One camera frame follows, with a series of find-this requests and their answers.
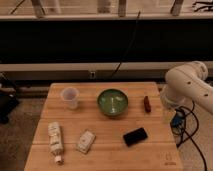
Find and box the black rectangular eraser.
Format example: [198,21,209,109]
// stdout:
[123,127,148,146]

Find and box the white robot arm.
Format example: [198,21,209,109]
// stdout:
[160,61,213,115]

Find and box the green ceramic bowl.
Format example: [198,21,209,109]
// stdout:
[97,89,128,117]

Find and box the white ceramic cup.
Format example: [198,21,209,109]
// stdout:
[60,87,79,110]

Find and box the small brown wooden piece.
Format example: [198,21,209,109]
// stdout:
[144,96,151,113]

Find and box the dark object at left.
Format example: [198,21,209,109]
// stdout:
[0,73,20,125]

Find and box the white wall outlet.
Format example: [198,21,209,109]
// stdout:
[89,71,96,79]

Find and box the black hanging cable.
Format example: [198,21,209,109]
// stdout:
[109,10,142,79]

